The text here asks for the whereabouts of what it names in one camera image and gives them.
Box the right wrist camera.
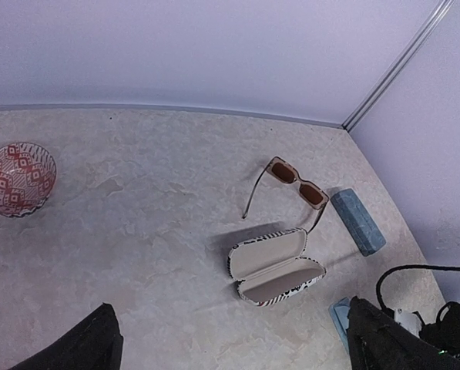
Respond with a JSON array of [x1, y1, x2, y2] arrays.
[[394, 308, 424, 337]]

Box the red white patterned bowl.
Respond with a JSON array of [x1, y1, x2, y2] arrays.
[[0, 142, 57, 217]]

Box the black cable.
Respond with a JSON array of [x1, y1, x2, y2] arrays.
[[375, 264, 460, 313]]

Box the right aluminium corner post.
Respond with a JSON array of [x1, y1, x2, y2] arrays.
[[341, 0, 455, 133]]

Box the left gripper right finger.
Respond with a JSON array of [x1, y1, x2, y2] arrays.
[[347, 297, 460, 370]]

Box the blue-grey hard glasses case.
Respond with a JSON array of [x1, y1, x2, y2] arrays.
[[331, 188, 386, 257]]

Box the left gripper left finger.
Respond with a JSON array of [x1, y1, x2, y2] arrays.
[[13, 303, 123, 370]]

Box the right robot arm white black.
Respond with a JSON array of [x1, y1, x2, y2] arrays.
[[419, 301, 460, 360]]

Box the blue cleaning cloth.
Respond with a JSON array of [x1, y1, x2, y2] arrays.
[[328, 297, 351, 354]]

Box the newspaper print glasses case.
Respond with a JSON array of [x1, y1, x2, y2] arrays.
[[227, 227, 327, 307]]

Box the brown sunglasses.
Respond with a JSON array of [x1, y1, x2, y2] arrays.
[[241, 156, 330, 234]]

